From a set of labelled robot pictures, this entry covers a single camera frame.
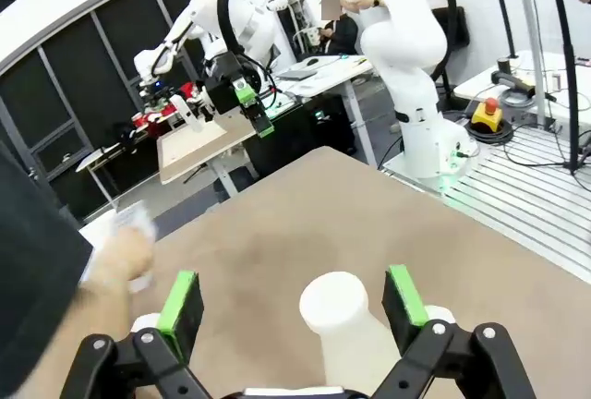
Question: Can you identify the wooden board table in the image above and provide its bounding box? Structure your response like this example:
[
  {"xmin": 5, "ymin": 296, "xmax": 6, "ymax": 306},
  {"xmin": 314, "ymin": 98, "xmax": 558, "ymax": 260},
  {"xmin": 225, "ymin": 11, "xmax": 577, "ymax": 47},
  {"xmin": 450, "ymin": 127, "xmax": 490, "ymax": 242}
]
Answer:
[{"xmin": 155, "ymin": 114, "xmax": 260, "ymax": 198}]

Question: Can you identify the person's left forearm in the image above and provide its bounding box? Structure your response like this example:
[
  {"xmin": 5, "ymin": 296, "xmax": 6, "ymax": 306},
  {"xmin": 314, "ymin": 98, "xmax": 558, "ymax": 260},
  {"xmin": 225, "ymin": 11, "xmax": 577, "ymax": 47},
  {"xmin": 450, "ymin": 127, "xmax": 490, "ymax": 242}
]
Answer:
[{"xmin": 45, "ymin": 273, "xmax": 138, "ymax": 375}]

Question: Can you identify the yellow red emergency stop button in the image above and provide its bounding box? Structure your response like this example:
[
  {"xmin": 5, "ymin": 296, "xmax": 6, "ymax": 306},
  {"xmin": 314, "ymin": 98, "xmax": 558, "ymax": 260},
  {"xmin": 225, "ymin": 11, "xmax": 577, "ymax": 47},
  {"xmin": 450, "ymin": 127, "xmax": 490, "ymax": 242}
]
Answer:
[{"xmin": 470, "ymin": 97, "xmax": 505, "ymax": 133}]

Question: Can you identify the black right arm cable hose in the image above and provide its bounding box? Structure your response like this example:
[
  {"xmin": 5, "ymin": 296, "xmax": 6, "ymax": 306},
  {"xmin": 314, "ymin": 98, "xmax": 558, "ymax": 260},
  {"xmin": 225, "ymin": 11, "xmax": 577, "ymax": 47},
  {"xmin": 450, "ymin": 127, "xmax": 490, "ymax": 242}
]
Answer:
[{"xmin": 215, "ymin": 0, "xmax": 250, "ymax": 61}]

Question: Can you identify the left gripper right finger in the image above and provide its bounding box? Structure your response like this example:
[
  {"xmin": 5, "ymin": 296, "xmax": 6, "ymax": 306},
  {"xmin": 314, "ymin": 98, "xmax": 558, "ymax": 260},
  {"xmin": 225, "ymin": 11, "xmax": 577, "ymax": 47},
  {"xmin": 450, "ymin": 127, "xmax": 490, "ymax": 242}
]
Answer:
[{"xmin": 372, "ymin": 263, "xmax": 539, "ymax": 399}]

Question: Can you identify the white office desk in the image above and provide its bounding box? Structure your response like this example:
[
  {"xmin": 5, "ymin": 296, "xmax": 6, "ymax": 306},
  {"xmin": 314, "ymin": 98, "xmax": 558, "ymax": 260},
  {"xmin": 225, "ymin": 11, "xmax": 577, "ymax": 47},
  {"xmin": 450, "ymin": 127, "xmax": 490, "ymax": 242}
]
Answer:
[{"xmin": 275, "ymin": 54, "xmax": 376, "ymax": 167}]

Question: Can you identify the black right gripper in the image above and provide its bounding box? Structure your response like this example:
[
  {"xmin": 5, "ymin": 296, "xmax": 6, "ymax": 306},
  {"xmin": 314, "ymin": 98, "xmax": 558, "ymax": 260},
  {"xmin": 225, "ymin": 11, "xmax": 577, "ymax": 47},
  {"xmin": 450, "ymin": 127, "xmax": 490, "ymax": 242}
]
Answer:
[{"xmin": 204, "ymin": 53, "xmax": 277, "ymax": 139}]

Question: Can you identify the black curved pole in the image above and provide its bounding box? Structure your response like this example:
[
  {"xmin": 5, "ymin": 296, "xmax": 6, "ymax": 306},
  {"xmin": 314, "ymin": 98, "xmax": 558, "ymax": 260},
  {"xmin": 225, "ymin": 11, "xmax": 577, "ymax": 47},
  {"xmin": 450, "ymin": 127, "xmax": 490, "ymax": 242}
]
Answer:
[{"xmin": 543, "ymin": 0, "xmax": 591, "ymax": 175}]

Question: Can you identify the grey laptop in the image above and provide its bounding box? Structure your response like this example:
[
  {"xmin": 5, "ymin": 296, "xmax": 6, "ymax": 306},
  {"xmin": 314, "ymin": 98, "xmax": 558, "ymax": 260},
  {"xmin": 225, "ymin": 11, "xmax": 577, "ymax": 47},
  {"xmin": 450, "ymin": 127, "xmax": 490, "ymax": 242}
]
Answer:
[{"xmin": 275, "ymin": 67, "xmax": 320, "ymax": 81}]

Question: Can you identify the aluminium slatted base plate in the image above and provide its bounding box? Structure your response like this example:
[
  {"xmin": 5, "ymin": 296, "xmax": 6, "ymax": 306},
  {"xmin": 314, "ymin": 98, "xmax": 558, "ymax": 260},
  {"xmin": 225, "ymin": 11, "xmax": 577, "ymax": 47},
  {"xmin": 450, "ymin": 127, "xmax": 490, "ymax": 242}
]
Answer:
[{"xmin": 381, "ymin": 125, "xmax": 591, "ymax": 283}]

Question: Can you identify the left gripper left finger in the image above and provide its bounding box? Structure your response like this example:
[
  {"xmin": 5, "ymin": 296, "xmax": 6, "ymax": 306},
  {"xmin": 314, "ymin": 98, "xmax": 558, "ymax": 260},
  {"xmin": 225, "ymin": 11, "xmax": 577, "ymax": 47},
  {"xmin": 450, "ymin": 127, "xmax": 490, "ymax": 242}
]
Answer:
[{"xmin": 59, "ymin": 270, "xmax": 210, "ymax": 399}]

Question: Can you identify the white round flask stopper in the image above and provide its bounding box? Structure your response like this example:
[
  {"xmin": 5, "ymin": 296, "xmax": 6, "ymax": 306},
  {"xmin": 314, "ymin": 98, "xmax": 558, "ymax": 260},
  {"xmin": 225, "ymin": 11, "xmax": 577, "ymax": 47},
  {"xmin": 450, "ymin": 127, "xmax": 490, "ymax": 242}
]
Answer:
[{"xmin": 298, "ymin": 272, "xmax": 371, "ymax": 324}]

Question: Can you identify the coiled black cable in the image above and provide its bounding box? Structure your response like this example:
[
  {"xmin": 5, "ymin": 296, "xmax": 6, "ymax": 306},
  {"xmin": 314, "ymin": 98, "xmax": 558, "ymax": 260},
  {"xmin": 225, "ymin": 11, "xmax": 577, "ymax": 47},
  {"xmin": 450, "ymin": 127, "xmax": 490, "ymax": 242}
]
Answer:
[{"xmin": 463, "ymin": 117, "xmax": 517, "ymax": 145}]

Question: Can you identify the white equipment table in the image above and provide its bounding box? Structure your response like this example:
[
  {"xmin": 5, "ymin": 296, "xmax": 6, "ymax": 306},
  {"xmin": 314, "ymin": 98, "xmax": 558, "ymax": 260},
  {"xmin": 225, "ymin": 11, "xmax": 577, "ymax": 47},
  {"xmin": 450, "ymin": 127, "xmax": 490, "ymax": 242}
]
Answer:
[{"xmin": 453, "ymin": 50, "xmax": 591, "ymax": 122}]

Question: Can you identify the person in black t-shirt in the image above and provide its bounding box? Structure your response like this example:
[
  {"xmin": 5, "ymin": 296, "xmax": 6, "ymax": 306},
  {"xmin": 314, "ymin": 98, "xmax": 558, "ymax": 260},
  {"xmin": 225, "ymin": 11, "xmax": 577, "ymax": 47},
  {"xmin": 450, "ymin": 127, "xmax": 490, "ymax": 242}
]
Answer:
[{"xmin": 0, "ymin": 139, "xmax": 97, "ymax": 398}]

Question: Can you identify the translucent conical flask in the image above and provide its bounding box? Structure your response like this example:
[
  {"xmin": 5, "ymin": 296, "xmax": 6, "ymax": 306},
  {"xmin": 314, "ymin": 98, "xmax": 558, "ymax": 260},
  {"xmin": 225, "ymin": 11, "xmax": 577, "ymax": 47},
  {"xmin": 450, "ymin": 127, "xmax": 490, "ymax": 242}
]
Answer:
[{"xmin": 298, "ymin": 272, "xmax": 405, "ymax": 389}]

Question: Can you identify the black stand pole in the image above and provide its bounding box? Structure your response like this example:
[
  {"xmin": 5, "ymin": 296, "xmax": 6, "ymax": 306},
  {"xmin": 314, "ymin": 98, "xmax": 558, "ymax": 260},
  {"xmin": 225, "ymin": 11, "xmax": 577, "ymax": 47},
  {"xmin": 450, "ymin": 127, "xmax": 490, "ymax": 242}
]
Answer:
[{"xmin": 486, "ymin": 0, "xmax": 522, "ymax": 59}]

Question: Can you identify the seated person in dark clothes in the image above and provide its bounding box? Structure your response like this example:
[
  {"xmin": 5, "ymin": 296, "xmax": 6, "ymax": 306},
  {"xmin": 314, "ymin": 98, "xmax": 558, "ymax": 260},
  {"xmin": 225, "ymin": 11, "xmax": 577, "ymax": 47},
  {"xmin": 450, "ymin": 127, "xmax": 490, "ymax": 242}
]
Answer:
[{"xmin": 317, "ymin": 0, "xmax": 360, "ymax": 56}]

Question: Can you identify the person's left hand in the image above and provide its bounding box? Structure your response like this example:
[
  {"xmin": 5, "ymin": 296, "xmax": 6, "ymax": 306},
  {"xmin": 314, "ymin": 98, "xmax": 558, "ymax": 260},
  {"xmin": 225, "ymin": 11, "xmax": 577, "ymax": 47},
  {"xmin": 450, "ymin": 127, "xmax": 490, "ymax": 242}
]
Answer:
[{"xmin": 89, "ymin": 224, "xmax": 156, "ymax": 293}]

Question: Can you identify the black computer box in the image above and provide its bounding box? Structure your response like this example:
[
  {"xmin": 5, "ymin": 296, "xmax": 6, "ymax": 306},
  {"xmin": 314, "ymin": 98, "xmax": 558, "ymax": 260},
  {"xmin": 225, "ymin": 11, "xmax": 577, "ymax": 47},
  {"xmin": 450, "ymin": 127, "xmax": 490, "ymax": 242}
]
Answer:
[{"xmin": 243, "ymin": 93, "xmax": 357, "ymax": 179}]

